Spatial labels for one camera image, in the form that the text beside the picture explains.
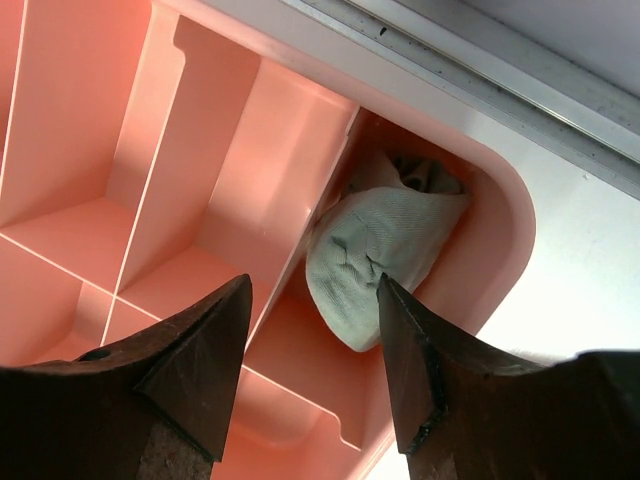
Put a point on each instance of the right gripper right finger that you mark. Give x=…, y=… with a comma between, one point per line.
x=463, y=409

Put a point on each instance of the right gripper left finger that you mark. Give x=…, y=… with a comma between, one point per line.
x=154, y=405

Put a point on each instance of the grey ankle sock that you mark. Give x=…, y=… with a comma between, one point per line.
x=393, y=218

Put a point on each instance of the pink compartment tray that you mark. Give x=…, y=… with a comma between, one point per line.
x=153, y=150

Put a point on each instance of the aluminium frame rail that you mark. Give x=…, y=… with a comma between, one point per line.
x=524, y=85

